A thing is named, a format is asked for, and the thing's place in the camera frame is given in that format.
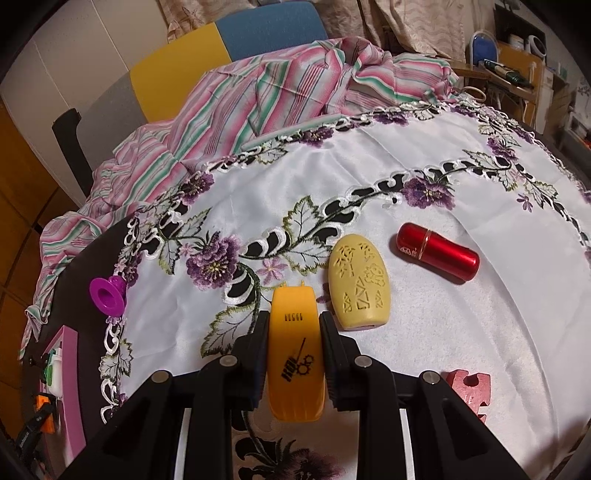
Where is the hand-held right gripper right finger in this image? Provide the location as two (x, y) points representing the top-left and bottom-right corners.
(318, 310), (532, 480)

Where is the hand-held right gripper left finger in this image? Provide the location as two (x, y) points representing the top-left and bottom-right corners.
(58, 310), (271, 480)

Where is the orange plastic case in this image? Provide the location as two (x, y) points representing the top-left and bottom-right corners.
(267, 281), (329, 423)

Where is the white tray with pink rim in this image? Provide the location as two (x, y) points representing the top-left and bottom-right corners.
(44, 325), (88, 457)

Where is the small green plastic piece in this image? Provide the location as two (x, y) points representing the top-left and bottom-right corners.
(42, 351), (63, 384)

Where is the small orange toy part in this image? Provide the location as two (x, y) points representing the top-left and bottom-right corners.
(36, 392), (58, 432)

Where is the beige carved oval block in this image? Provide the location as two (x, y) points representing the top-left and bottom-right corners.
(328, 234), (393, 330)

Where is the white embroidered floral tablecloth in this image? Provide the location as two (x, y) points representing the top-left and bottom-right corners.
(99, 99), (591, 480)

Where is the pink foam puzzle piece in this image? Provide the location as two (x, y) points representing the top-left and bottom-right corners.
(438, 369), (491, 423)

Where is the red metal cylinder case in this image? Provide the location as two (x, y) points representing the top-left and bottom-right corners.
(396, 222), (481, 283)

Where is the wooden panelled cabinet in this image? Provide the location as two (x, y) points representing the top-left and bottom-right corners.
(0, 99), (88, 430)

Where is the pink green striped cloth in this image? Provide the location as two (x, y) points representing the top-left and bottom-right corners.
(18, 37), (462, 361)

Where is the black upright panel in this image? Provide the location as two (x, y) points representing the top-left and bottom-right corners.
(52, 107), (95, 208)

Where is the grey yellow blue chair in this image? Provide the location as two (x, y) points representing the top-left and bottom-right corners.
(78, 0), (329, 144)

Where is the wooden side desk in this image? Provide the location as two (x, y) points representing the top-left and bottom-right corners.
(450, 41), (573, 137)

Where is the green black tool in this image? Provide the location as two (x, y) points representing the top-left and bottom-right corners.
(479, 59), (535, 89)

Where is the beige patterned curtain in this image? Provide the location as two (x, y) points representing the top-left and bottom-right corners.
(152, 0), (497, 65)

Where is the blue white round fan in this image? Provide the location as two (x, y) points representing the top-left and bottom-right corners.
(468, 30), (500, 66)

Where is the white small appliance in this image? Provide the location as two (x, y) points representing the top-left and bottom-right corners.
(524, 34), (549, 57)

